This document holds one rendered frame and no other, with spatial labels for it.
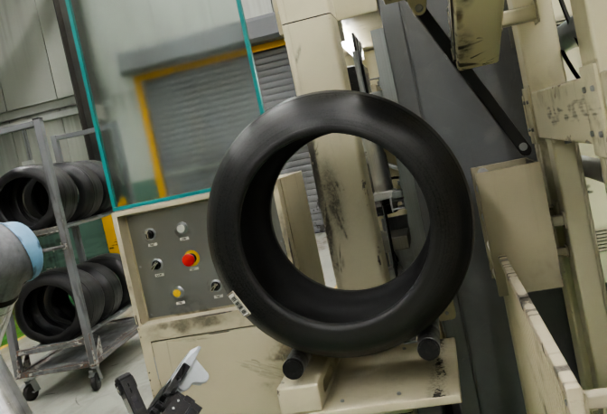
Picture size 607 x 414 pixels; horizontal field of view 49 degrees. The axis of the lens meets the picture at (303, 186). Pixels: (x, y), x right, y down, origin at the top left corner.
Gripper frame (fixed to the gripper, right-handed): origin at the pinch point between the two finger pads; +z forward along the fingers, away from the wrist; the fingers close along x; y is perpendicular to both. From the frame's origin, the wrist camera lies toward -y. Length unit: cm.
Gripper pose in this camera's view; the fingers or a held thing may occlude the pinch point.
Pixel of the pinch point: (192, 350)
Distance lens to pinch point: 137.2
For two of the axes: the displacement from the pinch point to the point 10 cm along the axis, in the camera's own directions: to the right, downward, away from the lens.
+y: 8.1, 5.8, 0.8
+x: 3.6, -3.7, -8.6
